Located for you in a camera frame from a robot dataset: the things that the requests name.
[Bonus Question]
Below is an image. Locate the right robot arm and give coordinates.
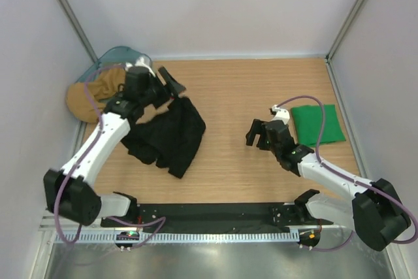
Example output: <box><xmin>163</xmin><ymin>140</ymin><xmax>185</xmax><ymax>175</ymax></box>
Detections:
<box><xmin>246</xmin><ymin>119</ymin><xmax>411</xmax><ymax>252</ymax></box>

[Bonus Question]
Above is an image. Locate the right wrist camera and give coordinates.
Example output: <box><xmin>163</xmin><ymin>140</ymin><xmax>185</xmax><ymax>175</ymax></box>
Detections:
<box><xmin>270</xmin><ymin>105</ymin><xmax>290</xmax><ymax>125</ymax></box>

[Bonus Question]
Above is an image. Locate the white slotted cable duct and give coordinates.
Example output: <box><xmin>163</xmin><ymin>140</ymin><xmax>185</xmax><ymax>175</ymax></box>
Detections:
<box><xmin>76</xmin><ymin>229</ymin><xmax>299</xmax><ymax>244</ymax></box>

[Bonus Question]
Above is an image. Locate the black tank top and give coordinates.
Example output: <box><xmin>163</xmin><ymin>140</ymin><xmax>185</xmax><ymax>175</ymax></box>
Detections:
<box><xmin>121</xmin><ymin>97</ymin><xmax>206</xmax><ymax>179</ymax></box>

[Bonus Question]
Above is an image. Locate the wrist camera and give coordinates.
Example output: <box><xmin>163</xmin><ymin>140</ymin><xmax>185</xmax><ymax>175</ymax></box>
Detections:
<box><xmin>123</xmin><ymin>56</ymin><xmax>156</xmax><ymax>76</ymax></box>
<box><xmin>270</xmin><ymin>105</ymin><xmax>290</xmax><ymax>125</ymax></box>

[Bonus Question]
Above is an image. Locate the green tank top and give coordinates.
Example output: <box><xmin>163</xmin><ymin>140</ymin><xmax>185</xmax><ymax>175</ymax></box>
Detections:
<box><xmin>291</xmin><ymin>105</ymin><xmax>346</xmax><ymax>147</ymax></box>

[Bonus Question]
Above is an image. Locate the blue plastic basket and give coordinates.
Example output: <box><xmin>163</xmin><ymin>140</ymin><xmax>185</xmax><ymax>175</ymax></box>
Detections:
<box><xmin>77</xmin><ymin>46</ymin><xmax>153</xmax><ymax>82</ymax></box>

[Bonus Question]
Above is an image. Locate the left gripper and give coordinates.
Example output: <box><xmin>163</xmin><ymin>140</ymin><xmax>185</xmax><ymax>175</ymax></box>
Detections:
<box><xmin>138</xmin><ymin>66</ymin><xmax>185</xmax><ymax>108</ymax></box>

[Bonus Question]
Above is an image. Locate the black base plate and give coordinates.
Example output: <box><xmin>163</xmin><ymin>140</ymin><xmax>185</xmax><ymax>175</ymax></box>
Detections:
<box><xmin>101</xmin><ymin>201</ymin><xmax>323</xmax><ymax>236</ymax></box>

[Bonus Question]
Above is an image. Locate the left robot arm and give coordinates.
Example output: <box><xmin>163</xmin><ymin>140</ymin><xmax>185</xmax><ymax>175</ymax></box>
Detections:
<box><xmin>43</xmin><ymin>63</ymin><xmax>186</xmax><ymax>227</ymax></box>

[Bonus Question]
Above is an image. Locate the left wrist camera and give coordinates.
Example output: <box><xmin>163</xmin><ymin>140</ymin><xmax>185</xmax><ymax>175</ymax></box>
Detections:
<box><xmin>123</xmin><ymin>56</ymin><xmax>156</xmax><ymax>76</ymax></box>

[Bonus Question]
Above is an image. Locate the tan tank top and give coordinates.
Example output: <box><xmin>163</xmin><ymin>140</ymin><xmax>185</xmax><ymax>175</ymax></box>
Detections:
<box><xmin>65</xmin><ymin>67</ymin><xmax>125</xmax><ymax>123</ymax></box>

